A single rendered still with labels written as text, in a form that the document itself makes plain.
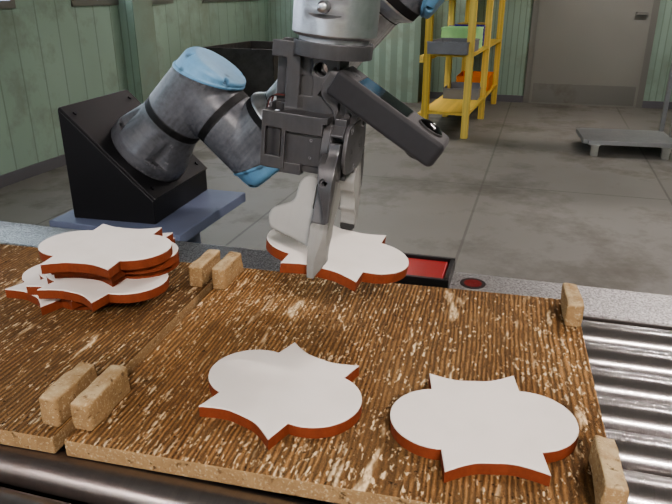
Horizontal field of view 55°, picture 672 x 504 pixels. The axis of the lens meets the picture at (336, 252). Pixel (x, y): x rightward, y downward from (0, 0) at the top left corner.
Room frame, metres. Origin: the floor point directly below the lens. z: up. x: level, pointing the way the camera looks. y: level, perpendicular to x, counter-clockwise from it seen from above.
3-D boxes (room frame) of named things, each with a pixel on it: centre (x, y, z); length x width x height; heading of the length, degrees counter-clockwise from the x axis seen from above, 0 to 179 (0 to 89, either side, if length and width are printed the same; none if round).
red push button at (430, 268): (0.76, -0.11, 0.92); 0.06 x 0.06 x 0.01; 74
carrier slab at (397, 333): (0.53, -0.03, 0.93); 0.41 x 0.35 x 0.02; 76
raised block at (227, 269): (0.71, 0.13, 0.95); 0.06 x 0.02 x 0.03; 166
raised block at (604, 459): (0.35, -0.19, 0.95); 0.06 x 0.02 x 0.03; 166
